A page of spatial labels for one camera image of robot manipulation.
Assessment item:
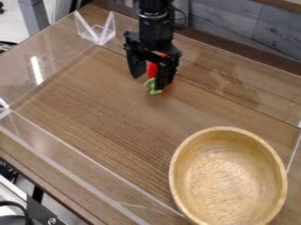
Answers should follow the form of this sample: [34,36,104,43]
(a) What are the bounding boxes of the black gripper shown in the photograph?
[123,11,182,91]

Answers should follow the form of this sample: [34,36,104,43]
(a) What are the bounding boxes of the red toy with green stem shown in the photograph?
[143,62,161,95]

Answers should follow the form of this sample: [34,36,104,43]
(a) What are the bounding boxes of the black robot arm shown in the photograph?
[123,0,182,95]

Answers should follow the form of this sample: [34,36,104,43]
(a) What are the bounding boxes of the brown wooden bowl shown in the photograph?
[168,127,287,225]

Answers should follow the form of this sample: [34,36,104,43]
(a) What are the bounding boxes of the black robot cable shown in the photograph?
[168,3,190,29]

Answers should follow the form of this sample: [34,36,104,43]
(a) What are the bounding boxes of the clear acrylic tray enclosure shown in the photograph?
[0,17,301,225]

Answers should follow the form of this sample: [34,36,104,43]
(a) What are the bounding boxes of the grey post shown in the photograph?
[17,0,49,36]

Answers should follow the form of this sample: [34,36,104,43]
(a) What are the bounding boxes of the black metal bracket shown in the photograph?
[25,197,66,225]

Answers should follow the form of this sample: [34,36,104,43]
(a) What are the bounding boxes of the black cable at lower left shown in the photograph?
[0,200,33,225]

